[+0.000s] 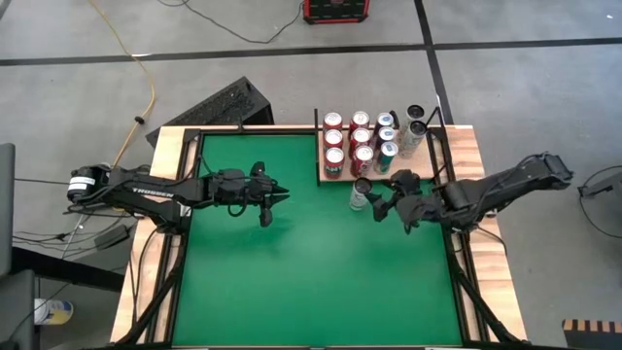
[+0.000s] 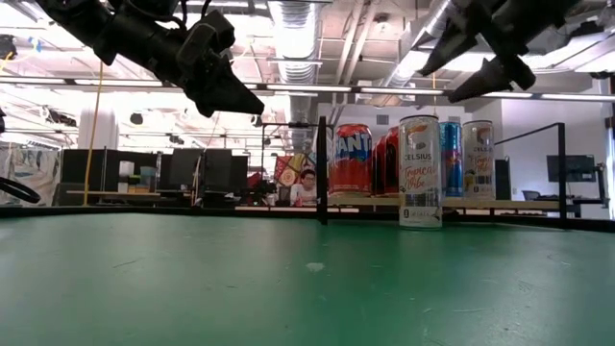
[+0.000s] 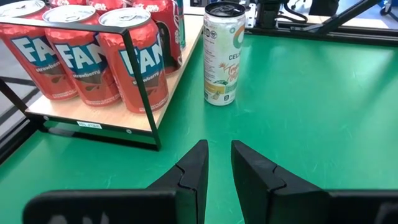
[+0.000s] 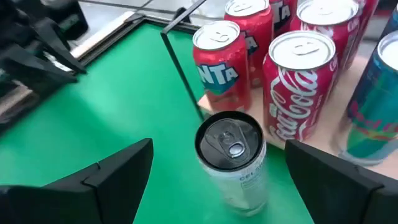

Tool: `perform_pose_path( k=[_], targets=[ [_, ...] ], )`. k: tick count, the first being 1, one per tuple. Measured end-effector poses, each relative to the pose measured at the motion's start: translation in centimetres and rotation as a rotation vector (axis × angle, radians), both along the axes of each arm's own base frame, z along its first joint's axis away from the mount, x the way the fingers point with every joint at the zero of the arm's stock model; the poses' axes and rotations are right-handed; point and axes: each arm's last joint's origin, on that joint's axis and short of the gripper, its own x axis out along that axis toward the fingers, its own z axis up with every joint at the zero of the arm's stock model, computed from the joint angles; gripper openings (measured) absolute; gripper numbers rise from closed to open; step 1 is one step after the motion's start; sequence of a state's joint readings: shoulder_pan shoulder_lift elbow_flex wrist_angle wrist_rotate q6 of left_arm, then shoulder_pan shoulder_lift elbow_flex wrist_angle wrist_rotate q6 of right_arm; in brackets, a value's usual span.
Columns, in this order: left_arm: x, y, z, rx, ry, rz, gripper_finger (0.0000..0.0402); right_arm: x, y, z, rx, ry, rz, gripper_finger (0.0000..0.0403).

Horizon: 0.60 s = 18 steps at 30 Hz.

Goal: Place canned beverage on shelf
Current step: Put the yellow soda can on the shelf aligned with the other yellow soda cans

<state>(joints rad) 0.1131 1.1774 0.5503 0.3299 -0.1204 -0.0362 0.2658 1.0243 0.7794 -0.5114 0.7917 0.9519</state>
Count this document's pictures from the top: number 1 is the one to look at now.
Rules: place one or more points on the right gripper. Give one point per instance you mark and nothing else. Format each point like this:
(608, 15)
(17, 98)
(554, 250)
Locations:
(418, 209)

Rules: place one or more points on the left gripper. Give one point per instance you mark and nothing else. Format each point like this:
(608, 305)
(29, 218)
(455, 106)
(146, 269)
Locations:
(238, 187)

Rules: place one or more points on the white slim Celsius can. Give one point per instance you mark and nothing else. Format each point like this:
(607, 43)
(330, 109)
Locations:
(359, 197)
(414, 113)

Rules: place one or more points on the red Coca-Cola can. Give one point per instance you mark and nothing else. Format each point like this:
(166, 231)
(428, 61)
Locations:
(360, 136)
(362, 163)
(360, 118)

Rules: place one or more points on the blue silver Red Bull can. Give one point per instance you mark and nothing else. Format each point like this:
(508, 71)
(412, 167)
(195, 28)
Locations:
(384, 119)
(386, 158)

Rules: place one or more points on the Celsius Tropical Vibe can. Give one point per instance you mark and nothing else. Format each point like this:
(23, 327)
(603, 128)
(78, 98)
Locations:
(412, 141)

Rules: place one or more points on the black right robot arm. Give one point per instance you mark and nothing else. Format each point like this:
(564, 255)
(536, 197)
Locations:
(505, 189)

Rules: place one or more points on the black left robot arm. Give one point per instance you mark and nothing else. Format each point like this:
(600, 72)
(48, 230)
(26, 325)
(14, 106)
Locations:
(146, 194)

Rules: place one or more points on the wooden shelf board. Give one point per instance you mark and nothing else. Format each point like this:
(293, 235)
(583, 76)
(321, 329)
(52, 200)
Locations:
(420, 167)

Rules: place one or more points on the green table mat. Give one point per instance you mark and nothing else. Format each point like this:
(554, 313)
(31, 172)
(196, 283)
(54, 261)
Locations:
(301, 272)

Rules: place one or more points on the black red box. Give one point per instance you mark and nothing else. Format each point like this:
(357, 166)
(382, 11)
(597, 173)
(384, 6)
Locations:
(335, 10)

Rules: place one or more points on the gray stand leg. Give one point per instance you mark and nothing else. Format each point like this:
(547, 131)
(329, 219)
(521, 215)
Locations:
(600, 187)

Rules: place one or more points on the black hazard-striped cart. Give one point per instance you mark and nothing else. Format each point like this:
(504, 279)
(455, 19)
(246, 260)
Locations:
(593, 335)

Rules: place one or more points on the white yellow canister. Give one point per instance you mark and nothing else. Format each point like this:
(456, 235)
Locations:
(53, 312)

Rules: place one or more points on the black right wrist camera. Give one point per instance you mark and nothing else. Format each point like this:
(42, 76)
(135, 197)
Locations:
(405, 179)

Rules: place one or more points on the black metal shelf frame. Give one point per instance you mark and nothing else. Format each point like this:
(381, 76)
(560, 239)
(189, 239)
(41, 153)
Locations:
(318, 170)

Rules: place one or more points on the black table frame rails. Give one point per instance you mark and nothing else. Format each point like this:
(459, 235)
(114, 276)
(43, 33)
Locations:
(272, 130)

